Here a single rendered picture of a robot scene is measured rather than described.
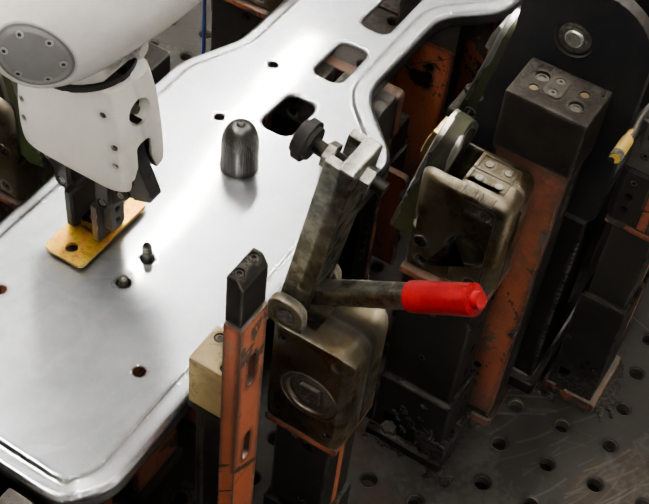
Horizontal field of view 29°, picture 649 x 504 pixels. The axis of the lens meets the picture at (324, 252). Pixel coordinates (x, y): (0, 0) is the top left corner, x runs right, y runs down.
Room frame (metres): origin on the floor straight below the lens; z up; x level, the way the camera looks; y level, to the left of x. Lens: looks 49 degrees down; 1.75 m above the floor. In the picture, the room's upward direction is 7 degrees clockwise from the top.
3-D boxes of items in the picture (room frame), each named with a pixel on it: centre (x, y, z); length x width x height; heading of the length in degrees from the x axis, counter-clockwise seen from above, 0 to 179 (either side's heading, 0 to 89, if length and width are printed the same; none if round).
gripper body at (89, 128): (0.64, 0.18, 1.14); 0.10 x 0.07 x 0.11; 64
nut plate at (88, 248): (0.64, 0.18, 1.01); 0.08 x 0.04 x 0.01; 154
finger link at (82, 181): (0.65, 0.20, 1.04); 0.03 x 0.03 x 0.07; 64
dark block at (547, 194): (0.74, -0.16, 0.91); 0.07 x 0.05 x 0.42; 64
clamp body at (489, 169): (0.69, -0.11, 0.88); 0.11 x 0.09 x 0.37; 64
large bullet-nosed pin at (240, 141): (0.73, 0.08, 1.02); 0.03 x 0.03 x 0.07
